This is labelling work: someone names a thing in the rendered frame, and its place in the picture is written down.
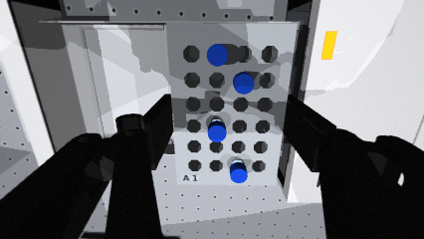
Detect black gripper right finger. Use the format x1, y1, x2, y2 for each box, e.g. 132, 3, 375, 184
283, 95, 424, 239

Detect grey perforated block with holes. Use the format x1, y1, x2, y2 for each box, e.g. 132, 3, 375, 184
166, 23, 298, 186

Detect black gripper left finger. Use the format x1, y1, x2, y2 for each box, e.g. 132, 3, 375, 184
0, 94, 173, 239

